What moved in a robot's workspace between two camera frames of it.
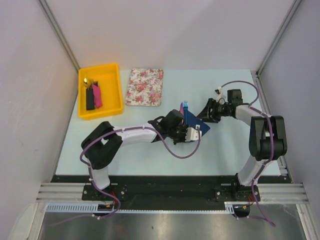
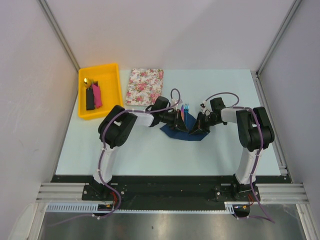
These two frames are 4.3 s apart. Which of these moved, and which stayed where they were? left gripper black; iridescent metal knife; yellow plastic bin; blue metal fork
Moved: left gripper black
Stayed: iridescent metal knife; yellow plastic bin; blue metal fork
